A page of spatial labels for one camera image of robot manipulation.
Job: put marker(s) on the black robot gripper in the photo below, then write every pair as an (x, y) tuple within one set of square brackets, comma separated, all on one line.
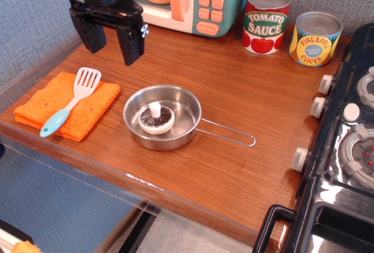
[(89, 17)]

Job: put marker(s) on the white toy mushroom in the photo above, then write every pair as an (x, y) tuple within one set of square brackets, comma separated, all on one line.
[(156, 119)]

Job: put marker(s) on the small metal pot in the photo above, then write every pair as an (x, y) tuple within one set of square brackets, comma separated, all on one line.
[(188, 116)]

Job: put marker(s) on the white and blue spatula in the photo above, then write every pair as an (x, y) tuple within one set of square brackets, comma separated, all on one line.
[(86, 81)]

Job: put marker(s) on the orange folded cloth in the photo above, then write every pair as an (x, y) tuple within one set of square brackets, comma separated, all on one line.
[(56, 95)]

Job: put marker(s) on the tomato sauce can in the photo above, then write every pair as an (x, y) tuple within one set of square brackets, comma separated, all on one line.
[(264, 25)]

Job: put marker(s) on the pineapple slices can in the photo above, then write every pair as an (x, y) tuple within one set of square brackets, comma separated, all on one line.
[(315, 38)]

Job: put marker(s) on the white stove knob middle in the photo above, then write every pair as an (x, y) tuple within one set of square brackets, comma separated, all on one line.
[(317, 107)]

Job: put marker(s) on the white stove knob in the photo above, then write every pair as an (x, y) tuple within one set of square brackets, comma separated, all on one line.
[(317, 107), (299, 159), (325, 84)]

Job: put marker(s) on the white stove knob upper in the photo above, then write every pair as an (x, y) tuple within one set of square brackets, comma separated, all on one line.
[(325, 84)]

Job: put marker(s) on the white stove knob lower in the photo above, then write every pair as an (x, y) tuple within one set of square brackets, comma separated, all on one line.
[(299, 159)]

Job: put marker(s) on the orange object at corner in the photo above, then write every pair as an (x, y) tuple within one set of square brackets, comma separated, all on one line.
[(25, 247)]

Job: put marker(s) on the black toy stove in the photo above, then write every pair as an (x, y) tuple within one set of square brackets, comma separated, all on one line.
[(334, 199)]

